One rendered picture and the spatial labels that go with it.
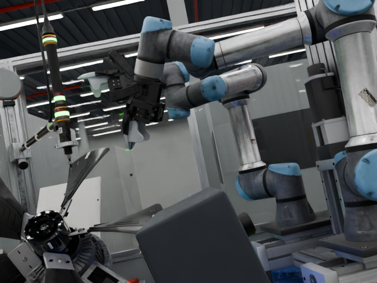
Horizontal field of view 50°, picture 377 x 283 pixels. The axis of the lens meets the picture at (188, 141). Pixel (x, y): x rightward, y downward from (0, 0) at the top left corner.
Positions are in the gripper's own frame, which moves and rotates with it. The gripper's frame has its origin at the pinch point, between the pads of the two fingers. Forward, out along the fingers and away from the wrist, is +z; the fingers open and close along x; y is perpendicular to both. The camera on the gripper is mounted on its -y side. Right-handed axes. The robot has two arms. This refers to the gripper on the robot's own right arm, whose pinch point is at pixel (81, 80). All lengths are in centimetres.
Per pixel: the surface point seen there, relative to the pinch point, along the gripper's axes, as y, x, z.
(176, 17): -190, 402, -127
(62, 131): 16.0, -1.7, 8.3
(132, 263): 72, 69, -6
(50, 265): 55, -8, 17
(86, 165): 26.9, 12.2, 3.9
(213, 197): 41, -88, -15
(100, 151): 22.6, 13.3, -1.6
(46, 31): -17.0, -1.9, 8.2
